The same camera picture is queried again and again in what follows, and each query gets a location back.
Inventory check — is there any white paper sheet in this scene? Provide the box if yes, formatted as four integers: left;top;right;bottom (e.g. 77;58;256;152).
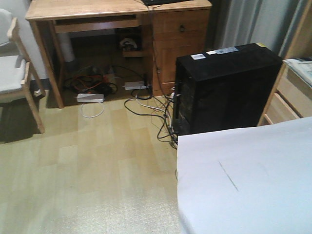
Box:
177;117;312;234

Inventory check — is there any wooden desk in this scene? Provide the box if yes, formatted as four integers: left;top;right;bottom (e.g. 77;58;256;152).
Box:
25;0;212;109

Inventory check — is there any white power strip back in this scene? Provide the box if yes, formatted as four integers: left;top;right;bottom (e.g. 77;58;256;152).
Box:
124;81;150;90

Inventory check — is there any white power strip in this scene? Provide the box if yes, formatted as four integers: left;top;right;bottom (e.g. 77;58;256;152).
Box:
124;81;150;90
77;93;104;103

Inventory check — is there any white power strip front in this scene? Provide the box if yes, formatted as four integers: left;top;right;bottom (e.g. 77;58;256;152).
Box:
77;93;104;103

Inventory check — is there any black computer tower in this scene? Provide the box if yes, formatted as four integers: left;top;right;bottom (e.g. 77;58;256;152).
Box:
173;43;282;136

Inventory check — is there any wooden chair with cushion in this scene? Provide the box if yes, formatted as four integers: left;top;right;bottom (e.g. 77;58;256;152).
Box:
0;9;46;133

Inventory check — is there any grey curtain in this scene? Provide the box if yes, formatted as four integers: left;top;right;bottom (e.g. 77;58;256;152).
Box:
206;0;308;57

